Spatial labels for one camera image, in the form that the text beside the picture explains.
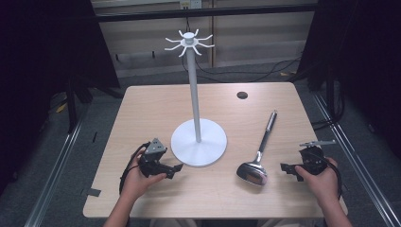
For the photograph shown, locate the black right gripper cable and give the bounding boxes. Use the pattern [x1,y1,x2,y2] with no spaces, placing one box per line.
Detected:
[310,153,343,201]

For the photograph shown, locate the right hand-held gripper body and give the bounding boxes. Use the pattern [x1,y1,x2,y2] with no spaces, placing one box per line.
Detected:
[298,140,337,176]

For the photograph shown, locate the black horizontal bar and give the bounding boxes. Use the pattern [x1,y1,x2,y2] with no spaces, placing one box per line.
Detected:
[94,3,318,23]

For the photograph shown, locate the white hook stand rack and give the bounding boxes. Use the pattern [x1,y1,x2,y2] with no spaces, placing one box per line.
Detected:
[164,28,228,167]

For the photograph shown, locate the black floor cable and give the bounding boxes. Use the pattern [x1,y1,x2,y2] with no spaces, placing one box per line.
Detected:
[181,56,303,84]

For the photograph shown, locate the person's legs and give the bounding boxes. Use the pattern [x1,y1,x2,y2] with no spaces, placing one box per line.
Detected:
[148,218,320,227]

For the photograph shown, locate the white wall socket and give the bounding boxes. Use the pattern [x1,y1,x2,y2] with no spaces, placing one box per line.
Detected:
[179,0,202,9]

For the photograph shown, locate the black curtain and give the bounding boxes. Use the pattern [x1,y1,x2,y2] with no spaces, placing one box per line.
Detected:
[296,0,401,160]
[0,0,121,193]

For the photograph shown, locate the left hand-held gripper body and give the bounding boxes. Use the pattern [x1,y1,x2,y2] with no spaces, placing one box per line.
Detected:
[138,137,174,180]

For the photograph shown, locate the metal floor rail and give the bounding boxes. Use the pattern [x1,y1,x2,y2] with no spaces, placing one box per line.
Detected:
[311,91,401,227]
[24,119,83,227]

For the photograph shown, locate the person's right hand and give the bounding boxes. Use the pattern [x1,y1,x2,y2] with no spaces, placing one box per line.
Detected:
[294,157,340,207]

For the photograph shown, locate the person's left hand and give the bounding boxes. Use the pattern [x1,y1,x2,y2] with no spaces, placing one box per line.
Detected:
[120,150,167,201]

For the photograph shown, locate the metal ladle with black handle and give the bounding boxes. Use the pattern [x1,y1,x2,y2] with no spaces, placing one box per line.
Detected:
[235,110,279,187]

